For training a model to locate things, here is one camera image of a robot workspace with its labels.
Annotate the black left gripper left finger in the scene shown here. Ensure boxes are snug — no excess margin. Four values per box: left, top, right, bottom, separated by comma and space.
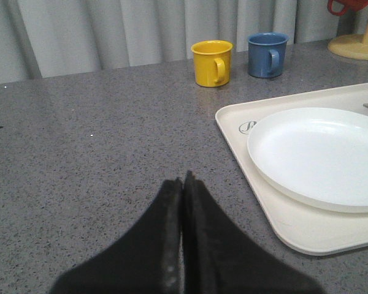
50, 179, 182, 293

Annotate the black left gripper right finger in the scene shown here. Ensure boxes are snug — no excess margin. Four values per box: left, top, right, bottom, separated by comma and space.
182, 172, 324, 293

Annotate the white round plate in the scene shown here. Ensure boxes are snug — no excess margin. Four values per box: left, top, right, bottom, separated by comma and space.
247, 107, 368, 213

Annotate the beige rabbit serving tray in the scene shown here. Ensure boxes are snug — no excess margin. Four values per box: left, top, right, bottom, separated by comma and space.
215, 83, 368, 255

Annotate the yellow enamel mug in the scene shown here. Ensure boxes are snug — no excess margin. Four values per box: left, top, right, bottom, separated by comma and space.
191, 40, 233, 88

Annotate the blue enamel mug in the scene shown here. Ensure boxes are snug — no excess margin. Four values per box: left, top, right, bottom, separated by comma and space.
247, 32, 289, 78

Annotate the wooden mug tree stand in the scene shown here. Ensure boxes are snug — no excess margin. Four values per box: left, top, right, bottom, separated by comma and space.
328, 3, 368, 61

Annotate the red enamel mug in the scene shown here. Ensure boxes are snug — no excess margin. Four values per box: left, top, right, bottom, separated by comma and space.
327, 0, 368, 17

